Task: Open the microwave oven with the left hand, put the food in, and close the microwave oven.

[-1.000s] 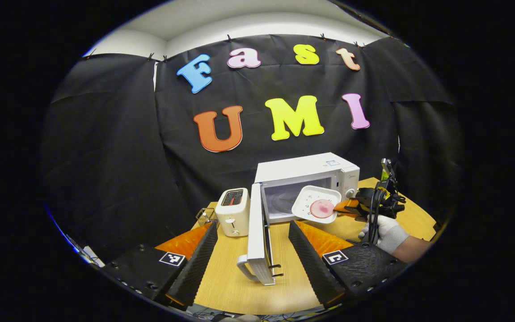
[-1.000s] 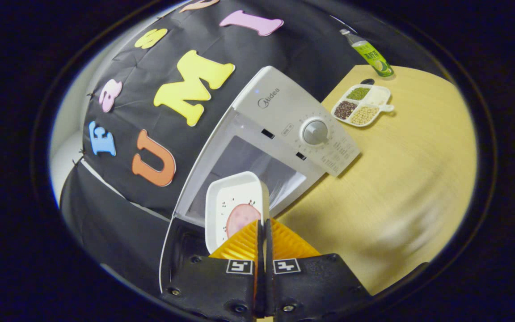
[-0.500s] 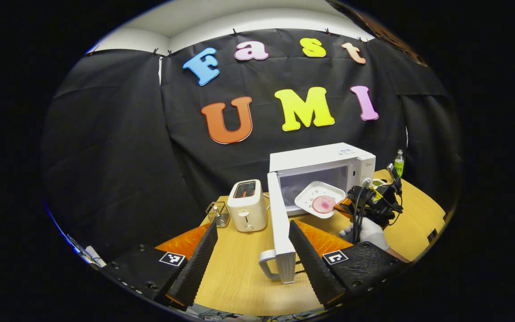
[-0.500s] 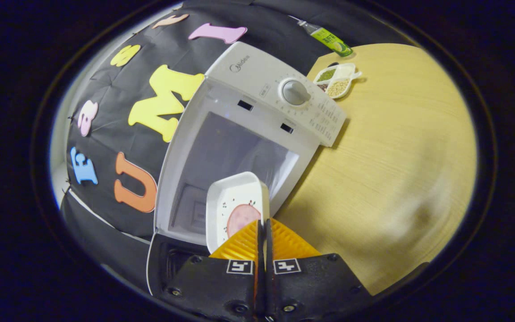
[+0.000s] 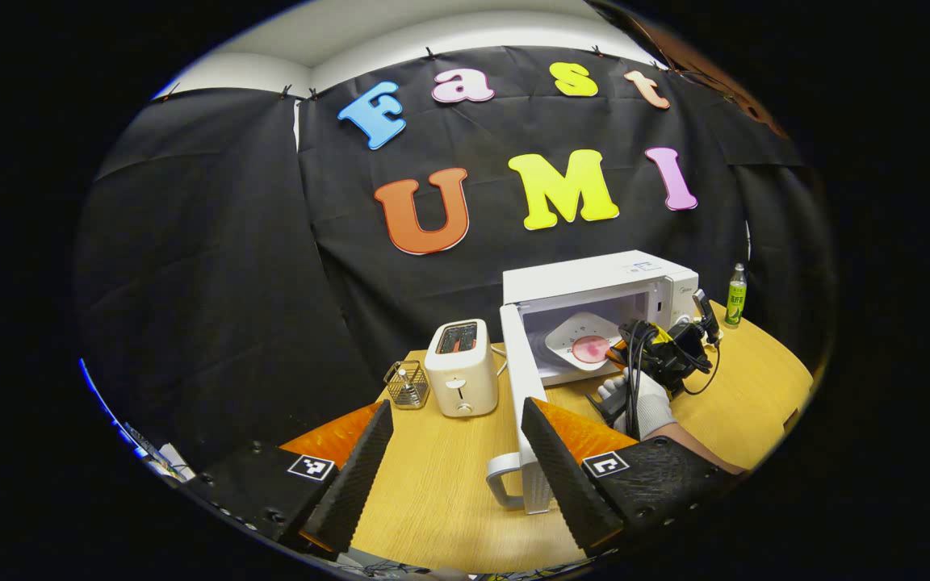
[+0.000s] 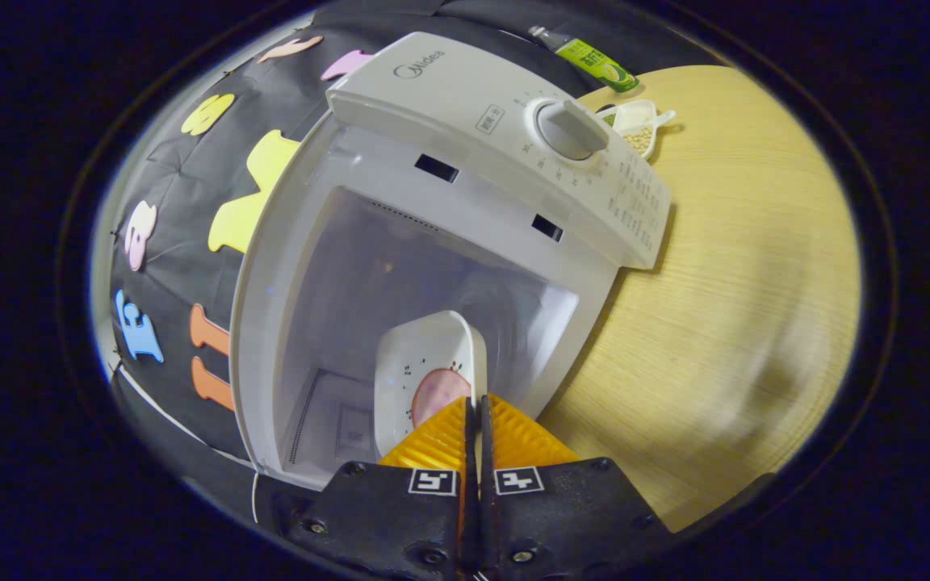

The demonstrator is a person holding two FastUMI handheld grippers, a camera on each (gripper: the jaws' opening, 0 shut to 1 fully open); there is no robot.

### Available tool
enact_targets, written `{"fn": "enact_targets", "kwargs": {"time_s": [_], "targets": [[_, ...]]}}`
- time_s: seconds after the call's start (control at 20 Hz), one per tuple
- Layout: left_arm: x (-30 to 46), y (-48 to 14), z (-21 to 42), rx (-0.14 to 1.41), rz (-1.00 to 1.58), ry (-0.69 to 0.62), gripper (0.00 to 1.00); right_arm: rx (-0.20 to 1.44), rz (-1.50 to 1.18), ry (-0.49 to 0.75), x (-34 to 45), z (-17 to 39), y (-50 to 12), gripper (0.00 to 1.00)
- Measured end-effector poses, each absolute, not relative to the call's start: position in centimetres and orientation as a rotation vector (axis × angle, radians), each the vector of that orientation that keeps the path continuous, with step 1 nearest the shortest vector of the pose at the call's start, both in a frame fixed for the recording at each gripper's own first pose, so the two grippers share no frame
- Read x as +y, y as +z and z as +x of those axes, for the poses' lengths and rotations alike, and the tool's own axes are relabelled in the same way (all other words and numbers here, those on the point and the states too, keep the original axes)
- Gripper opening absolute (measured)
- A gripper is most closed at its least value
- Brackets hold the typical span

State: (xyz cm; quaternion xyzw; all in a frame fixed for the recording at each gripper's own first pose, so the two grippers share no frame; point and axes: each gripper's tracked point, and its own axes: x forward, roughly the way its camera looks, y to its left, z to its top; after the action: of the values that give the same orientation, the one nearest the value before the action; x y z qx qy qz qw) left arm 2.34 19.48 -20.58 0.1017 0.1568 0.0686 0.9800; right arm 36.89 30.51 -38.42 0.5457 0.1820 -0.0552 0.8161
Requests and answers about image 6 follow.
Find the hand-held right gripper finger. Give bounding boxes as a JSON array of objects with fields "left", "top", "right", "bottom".
[
  {"left": 275, "top": 395, "right": 478, "bottom": 581},
  {"left": 479, "top": 393, "right": 672, "bottom": 581}
]

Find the pink round food slice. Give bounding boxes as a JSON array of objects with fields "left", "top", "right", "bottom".
[{"left": 411, "top": 369, "right": 472, "bottom": 428}]

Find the white square plate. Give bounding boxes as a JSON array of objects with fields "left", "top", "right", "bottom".
[{"left": 374, "top": 311, "right": 488, "bottom": 459}]

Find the white microwave oven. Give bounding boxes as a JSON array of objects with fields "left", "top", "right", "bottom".
[{"left": 229, "top": 31, "right": 673, "bottom": 491}]

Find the divided white bean dish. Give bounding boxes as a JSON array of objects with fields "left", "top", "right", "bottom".
[{"left": 598, "top": 98, "right": 677, "bottom": 160}]

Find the green drink bottle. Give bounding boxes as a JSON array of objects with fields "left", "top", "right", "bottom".
[{"left": 528, "top": 25, "right": 641, "bottom": 94}]

